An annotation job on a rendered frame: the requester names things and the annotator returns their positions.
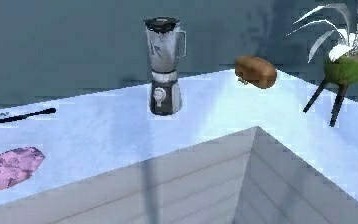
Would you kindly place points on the silver blender with black lid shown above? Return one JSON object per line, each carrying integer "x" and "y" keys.
{"x": 164, "y": 56}

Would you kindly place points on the brown bread loaf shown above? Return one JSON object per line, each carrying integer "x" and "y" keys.
{"x": 256, "y": 71}

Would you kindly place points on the house plant in green pot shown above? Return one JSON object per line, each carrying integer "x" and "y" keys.
{"x": 343, "y": 68}

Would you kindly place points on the white kitchen counter cabinet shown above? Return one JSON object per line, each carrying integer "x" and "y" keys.
{"x": 193, "y": 150}

